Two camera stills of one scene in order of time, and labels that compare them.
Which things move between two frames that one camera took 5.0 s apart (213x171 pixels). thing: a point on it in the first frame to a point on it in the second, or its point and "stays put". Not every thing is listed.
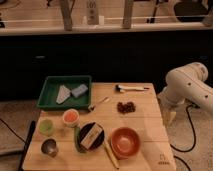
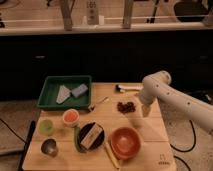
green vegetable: x=76 y=140 stays put
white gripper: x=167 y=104 to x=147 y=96
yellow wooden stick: x=111 y=156 stays put
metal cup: x=49 y=147 stays put
